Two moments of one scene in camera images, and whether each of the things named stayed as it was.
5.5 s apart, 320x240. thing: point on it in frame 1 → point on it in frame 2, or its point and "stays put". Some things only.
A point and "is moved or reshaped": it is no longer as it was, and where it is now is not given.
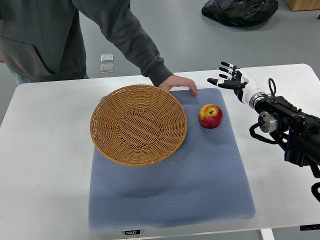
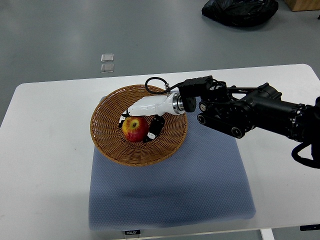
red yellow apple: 210,116 is moved or reshaped
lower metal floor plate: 107,68 stays put
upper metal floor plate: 107,57 stays put
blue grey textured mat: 203,184 stays put
